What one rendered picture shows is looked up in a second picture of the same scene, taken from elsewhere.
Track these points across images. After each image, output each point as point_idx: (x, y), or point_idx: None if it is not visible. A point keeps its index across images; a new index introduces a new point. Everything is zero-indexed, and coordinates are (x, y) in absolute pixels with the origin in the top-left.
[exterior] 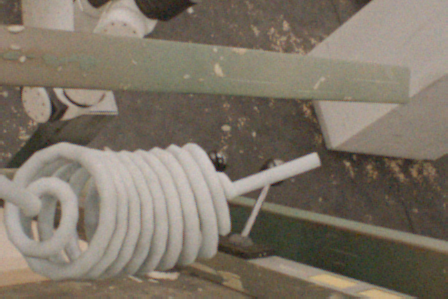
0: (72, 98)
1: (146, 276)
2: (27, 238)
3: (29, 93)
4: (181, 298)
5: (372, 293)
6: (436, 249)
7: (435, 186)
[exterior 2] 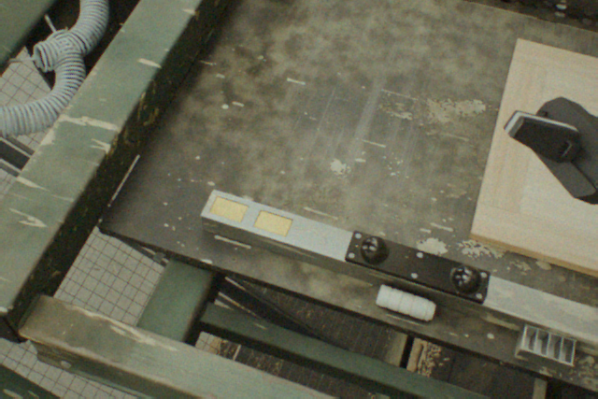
0: None
1: (438, 236)
2: None
3: None
4: (378, 208)
5: (237, 210)
6: (220, 356)
7: None
